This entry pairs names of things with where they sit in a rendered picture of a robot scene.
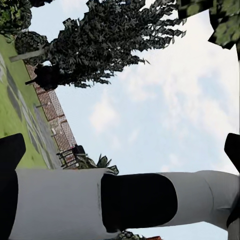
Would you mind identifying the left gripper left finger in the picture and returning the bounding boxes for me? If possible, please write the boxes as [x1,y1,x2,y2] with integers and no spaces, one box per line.
[0,133,26,193]

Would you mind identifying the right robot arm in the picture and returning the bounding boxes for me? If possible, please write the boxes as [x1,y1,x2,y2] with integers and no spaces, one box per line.
[0,167,240,240]

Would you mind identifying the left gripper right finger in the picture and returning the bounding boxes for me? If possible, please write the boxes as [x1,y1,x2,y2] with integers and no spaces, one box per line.
[224,133,240,173]

